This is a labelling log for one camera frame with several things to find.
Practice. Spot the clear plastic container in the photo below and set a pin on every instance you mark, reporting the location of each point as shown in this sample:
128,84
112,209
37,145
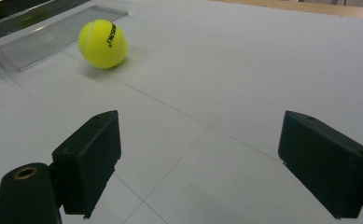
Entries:
39,40

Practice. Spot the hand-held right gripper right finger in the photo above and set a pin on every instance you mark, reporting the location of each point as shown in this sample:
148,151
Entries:
322,158

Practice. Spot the white surface board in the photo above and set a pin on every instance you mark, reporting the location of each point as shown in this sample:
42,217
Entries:
219,77

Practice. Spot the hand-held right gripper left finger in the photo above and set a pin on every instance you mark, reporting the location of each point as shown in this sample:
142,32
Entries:
87,161

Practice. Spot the wooden table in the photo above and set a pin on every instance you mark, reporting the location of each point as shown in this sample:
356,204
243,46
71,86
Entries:
309,7

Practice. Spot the yellow tennis ball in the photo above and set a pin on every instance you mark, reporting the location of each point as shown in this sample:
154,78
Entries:
101,45

